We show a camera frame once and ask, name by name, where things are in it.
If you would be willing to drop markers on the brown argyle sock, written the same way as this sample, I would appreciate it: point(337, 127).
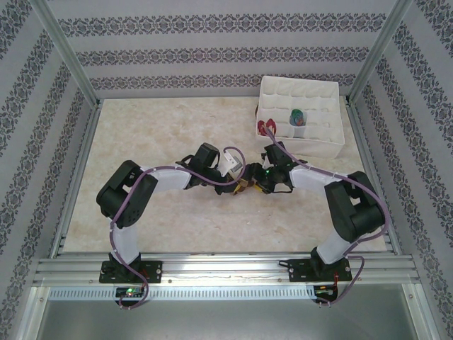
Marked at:
point(244, 186)

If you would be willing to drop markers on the white fabric organizer box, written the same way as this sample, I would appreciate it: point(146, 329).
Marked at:
point(311, 148)

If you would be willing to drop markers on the beige sock with red toe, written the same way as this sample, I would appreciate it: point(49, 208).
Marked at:
point(263, 126)

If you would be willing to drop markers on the blue orange striped sock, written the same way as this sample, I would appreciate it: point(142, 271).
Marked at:
point(297, 117)

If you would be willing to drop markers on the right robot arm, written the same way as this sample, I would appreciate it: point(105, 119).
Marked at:
point(354, 212)

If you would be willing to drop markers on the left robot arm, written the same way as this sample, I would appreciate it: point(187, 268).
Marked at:
point(124, 202)

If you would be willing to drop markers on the grey metal sheet tray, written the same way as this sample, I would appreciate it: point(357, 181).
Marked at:
point(226, 322)

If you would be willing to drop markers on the aluminium mounting rail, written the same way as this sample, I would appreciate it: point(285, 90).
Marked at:
point(226, 265)

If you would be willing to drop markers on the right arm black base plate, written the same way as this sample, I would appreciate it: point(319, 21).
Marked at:
point(301, 271)

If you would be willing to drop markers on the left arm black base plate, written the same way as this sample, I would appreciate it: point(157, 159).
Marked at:
point(154, 271)

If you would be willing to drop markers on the aluminium table side rail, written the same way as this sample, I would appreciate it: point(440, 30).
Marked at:
point(80, 177)
point(390, 244)

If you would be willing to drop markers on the aluminium frame post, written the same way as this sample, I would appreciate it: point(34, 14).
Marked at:
point(72, 60)
point(377, 53)

